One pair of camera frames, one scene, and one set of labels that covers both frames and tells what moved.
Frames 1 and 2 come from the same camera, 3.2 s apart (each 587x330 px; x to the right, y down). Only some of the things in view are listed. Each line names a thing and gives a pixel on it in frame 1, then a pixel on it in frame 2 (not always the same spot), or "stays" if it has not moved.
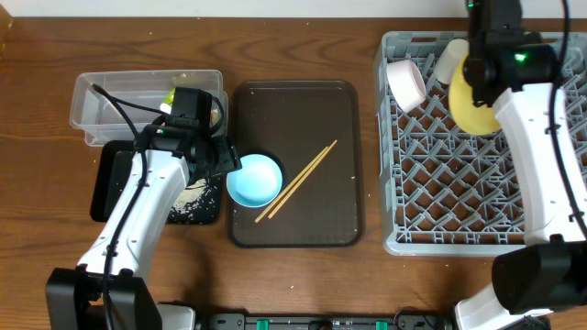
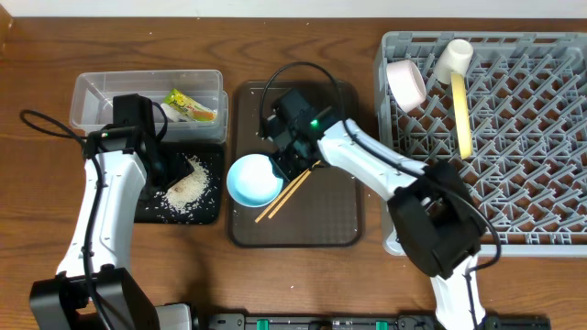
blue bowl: [257, 183] stays
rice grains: [189, 196] stays
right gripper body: [473, 73] → [290, 156]
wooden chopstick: [305, 175] stays
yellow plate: [478, 118] → [461, 115]
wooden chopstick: [293, 182] stays
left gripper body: [219, 158] → [171, 167]
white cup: [454, 50] stays
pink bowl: [406, 83] stays
